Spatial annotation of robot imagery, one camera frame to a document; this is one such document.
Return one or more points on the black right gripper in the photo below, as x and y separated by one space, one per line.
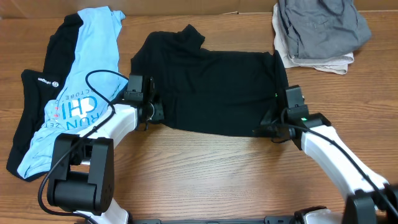
266 122

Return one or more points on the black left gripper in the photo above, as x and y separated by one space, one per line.
160 111

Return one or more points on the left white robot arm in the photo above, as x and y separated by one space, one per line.
81 179

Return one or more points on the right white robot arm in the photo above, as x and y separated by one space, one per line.
364 191

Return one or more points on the light blue printed t-shirt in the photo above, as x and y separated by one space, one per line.
91 83

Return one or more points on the beige folded garment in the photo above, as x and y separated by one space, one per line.
338 65

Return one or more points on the grey folded shorts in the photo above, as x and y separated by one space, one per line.
320 29

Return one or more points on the black logo t-shirt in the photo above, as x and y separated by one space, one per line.
40 87

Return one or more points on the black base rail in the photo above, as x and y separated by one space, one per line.
233 220

